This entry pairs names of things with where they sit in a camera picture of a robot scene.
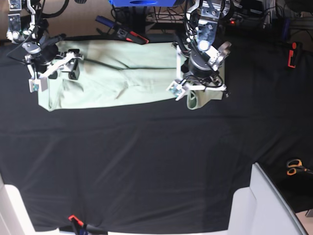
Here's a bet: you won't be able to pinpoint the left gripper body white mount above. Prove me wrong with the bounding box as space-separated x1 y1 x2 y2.
167 42 231 101

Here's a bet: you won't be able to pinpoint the red black clamp top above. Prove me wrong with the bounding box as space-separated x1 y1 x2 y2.
117 28 149 45

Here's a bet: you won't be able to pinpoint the grey white chair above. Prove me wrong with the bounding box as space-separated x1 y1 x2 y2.
227 163 307 235

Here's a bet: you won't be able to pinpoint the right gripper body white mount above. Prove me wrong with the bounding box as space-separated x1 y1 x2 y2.
23 42 84 93

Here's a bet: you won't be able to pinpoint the white furniture left corner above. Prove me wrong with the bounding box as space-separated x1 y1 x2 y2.
0 180 60 235

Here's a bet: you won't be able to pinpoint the black table cloth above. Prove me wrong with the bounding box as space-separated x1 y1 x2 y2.
0 38 313 234

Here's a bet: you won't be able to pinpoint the blue handled tool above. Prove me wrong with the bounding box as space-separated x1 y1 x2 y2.
95 16 115 28

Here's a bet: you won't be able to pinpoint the blue box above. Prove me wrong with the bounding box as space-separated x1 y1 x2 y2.
109 0 185 7

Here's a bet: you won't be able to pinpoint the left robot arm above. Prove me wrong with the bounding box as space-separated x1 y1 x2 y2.
167 0 233 101

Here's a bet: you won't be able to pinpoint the red clamp bottom edge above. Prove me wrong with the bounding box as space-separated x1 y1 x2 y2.
68 215 84 227

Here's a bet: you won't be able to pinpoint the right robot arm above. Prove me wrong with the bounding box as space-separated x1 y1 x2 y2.
6 0 84 93

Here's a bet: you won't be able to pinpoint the orange handled scissors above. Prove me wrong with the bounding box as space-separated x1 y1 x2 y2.
286 159 313 176

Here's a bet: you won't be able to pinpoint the blue clamp handle right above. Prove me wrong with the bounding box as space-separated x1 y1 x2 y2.
281 18 291 41

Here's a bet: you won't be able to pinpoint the red clamp right edge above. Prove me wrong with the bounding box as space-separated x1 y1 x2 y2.
288 42 302 69

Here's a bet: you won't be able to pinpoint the light green T-shirt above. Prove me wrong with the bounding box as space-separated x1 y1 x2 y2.
36 40 226 112

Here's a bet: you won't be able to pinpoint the red clamp edge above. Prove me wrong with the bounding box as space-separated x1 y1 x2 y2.
288 42 302 69
68 215 84 227

